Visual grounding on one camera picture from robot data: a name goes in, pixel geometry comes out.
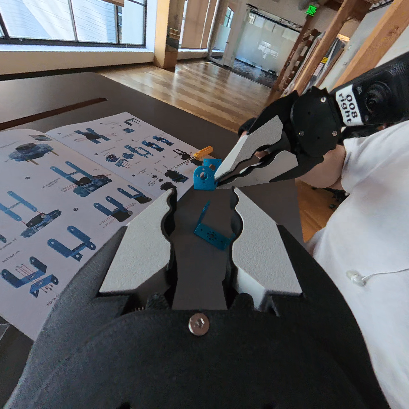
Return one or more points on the green exit sign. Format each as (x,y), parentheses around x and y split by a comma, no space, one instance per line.
(310,9)

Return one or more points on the printed assembly manual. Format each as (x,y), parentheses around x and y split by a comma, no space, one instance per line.
(64,191)

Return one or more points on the blue bracket with round plate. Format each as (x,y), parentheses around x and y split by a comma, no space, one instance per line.
(198,183)

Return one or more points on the person's right forearm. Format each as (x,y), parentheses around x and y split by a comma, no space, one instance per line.
(322,175)

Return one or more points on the blue metal U bracket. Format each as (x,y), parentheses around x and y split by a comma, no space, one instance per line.
(220,242)

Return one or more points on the dark grey desk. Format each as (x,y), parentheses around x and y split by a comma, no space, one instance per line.
(159,108)

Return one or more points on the pale wooden column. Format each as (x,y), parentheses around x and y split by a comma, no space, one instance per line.
(167,38)

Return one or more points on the slanted wooden post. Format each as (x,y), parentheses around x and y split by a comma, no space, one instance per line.
(380,35)
(332,35)

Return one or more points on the leaning framed panels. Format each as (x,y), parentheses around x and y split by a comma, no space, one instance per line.
(306,57)

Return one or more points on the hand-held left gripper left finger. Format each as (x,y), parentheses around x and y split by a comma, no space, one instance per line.
(137,246)

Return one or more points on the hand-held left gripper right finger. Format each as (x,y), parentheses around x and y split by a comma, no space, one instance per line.
(265,249)

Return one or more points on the frosted glass partition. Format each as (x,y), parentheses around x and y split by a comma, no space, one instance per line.
(274,41)

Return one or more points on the black framed window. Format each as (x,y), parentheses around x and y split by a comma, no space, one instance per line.
(38,19)

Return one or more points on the white framed glass door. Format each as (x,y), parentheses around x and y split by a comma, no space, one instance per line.
(236,38)

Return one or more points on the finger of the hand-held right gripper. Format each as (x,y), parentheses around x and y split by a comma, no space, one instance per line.
(255,137)
(268,171)

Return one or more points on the window with beige blind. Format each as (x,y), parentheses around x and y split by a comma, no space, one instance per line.
(195,22)

